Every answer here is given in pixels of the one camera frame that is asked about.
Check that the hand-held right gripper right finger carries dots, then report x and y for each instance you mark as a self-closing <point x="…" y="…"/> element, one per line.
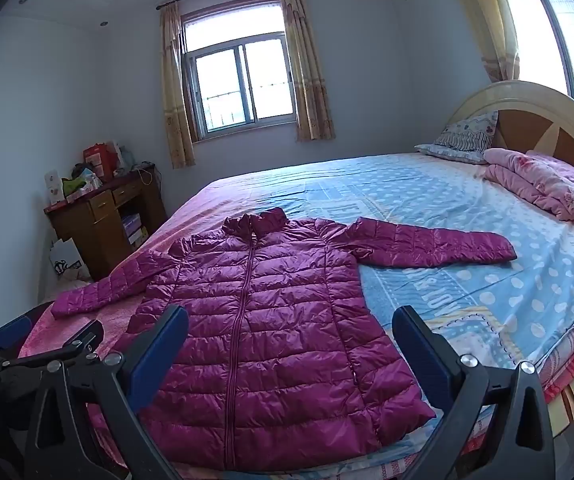
<point x="417" y="355"/>

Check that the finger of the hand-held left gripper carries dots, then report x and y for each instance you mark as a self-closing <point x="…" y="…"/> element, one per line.
<point x="84" y="336"/>
<point x="13" y="332"/>

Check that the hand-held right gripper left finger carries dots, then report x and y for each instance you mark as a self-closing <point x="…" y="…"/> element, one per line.
<point x="159" y="355"/>

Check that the purple down jacket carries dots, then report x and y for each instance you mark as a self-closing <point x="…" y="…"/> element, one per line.
<point x="277" y="310"/>

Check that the pale quilted cushion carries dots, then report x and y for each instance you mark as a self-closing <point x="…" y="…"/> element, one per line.
<point x="78" y="274"/>

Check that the white paper bag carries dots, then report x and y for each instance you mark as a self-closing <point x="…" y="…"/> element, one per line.
<point x="64" y="257"/>

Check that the wooden desk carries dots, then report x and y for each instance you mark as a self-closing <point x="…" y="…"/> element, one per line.
<point x="97" y="230"/>

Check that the stack of boxes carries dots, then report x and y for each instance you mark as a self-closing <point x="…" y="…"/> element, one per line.
<point x="134" y="227"/>

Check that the white carton box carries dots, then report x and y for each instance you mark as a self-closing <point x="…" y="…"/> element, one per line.
<point x="53" y="187"/>

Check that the green bag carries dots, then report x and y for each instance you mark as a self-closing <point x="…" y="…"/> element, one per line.
<point x="73" y="187"/>

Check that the bed with patterned sheet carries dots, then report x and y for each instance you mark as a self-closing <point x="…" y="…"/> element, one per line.
<point x="467" y="220"/>

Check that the light blue packet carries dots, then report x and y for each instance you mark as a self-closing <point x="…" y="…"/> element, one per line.
<point x="91" y="179"/>

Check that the red gift box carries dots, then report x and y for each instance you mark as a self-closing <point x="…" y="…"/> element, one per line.
<point x="98" y="160"/>

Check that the pink folded quilt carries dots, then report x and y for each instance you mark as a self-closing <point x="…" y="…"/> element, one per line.
<point x="542" y="180"/>

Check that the patterned pillow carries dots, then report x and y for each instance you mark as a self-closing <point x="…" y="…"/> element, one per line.
<point x="462" y="135"/>

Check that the beige curtain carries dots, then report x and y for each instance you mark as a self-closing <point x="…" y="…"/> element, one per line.
<point x="174" y="110"/>
<point x="309" y="85"/>

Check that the wooden headboard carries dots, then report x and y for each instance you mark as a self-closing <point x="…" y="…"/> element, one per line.
<point x="527" y="125"/>

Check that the white framed window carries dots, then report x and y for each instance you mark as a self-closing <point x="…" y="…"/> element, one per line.
<point x="227" y="85"/>

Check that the yellow curtain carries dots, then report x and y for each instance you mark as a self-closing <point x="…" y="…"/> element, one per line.
<point x="487" y="20"/>

